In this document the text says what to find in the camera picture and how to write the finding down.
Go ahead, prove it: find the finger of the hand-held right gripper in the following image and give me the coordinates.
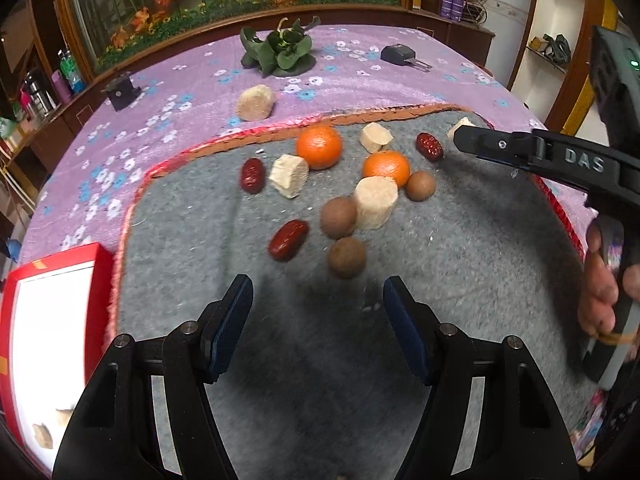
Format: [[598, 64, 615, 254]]
[[455, 125, 622, 197]]

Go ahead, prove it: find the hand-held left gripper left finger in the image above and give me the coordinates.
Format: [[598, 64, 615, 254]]
[[52, 274, 254, 480]]

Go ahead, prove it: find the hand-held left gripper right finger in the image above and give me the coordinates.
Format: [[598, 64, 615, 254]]
[[382, 276, 581, 480]]

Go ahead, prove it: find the orange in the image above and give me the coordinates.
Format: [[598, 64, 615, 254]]
[[296, 125, 344, 171], [362, 150, 411, 188]]

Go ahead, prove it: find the red tray with white inside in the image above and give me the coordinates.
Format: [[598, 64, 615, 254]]
[[0, 242, 115, 466]]

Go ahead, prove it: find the person's right hand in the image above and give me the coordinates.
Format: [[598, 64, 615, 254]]
[[577, 220, 640, 338]]

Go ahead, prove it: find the red date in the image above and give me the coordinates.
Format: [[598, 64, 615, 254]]
[[416, 132, 445, 162], [268, 219, 310, 262], [240, 158, 266, 194]]

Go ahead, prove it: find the black tool on shelf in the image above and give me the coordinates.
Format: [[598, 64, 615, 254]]
[[542, 34, 571, 63]]

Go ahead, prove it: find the brown round fruit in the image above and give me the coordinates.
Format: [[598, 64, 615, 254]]
[[327, 236, 367, 280], [405, 170, 437, 202], [320, 197, 359, 239]]

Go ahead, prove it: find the grey felt mat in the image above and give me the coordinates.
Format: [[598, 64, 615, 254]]
[[107, 104, 601, 480]]

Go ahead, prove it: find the black device with metal prongs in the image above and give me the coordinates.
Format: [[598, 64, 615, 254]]
[[381, 44, 432, 73]]

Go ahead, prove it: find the purple floral blanket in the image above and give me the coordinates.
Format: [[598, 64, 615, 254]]
[[17, 24, 591, 266]]

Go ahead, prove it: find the colourful printed cloth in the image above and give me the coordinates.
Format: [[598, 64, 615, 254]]
[[570, 390, 608, 461]]

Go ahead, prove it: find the green leafy plant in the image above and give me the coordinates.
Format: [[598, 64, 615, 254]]
[[239, 16, 317, 78]]

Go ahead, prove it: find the purple bottle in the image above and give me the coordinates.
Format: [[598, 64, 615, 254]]
[[50, 71, 73, 106]]

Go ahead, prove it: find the green and white container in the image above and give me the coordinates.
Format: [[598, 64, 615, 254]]
[[0, 117, 26, 151]]

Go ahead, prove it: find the steel thermos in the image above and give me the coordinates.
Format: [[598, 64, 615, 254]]
[[22, 71, 56, 116]]

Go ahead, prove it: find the green bottle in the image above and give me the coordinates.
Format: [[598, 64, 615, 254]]
[[59, 50, 83, 93]]

